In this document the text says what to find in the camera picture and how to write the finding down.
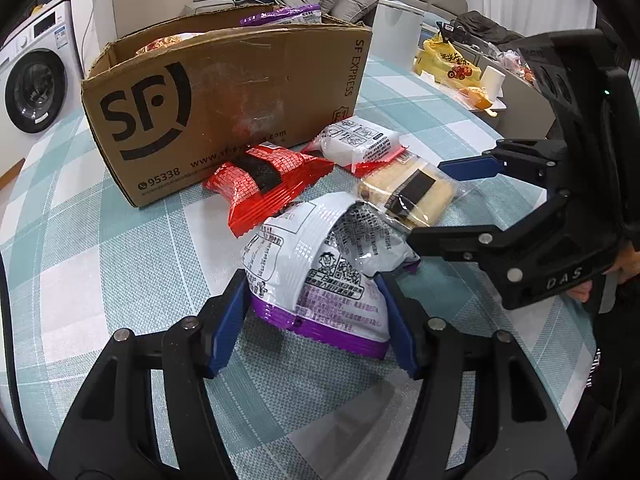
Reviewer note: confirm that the beige side table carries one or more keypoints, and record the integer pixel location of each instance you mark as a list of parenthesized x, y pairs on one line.
[(525, 105)]

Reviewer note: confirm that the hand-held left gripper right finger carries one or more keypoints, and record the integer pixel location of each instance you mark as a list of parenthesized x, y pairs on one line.
[(397, 325)]

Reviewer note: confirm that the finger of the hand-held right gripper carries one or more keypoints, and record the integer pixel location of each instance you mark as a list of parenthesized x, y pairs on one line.
[(470, 167), (450, 242)]

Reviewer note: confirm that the white cylindrical bin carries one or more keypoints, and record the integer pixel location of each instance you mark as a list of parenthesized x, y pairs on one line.
[(397, 30)]

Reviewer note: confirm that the teal checked tablecloth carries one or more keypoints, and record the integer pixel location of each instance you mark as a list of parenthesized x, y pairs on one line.
[(125, 270)]

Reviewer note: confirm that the person's dark clothing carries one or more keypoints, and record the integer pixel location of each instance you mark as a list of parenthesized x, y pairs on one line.
[(610, 385)]

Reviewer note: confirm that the red checked snack packet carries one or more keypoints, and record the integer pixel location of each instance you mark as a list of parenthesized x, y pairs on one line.
[(260, 180)]

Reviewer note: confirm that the yellow plastic bag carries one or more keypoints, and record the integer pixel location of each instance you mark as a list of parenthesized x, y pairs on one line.
[(445, 67)]

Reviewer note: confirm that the dark jacket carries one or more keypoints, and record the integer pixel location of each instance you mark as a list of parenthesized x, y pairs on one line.
[(482, 25)]

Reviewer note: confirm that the person's right hand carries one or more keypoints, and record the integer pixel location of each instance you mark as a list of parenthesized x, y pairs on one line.
[(584, 292)]

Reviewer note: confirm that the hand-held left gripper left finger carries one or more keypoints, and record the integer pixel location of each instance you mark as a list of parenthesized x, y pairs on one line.
[(225, 320)]

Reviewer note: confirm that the white washing machine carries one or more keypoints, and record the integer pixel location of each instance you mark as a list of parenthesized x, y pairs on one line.
[(35, 85)]

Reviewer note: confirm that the white paper cup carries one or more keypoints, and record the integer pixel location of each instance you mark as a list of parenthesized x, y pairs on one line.
[(492, 81)]

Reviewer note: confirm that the brown cardboard box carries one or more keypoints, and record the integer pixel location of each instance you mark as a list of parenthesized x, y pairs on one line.
[(225, 100)]

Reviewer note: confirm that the purple snack packet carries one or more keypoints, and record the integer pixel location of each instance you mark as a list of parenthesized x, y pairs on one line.
[(280, 16)]

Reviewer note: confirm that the small white red snack packet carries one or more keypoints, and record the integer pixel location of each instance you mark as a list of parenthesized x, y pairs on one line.
[(355, 142)]

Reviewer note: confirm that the purple-edged white snack packet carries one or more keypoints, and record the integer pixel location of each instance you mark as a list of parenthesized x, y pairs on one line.
[(320, 270)]

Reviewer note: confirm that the yellow cake packet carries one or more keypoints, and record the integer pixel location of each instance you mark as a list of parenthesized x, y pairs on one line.
[(425, 195)]

